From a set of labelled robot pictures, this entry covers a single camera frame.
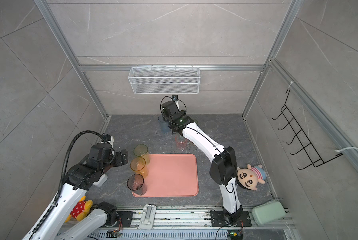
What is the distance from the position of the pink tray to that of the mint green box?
312 mm

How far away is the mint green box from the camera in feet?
2.43

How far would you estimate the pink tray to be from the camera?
2.73 ft
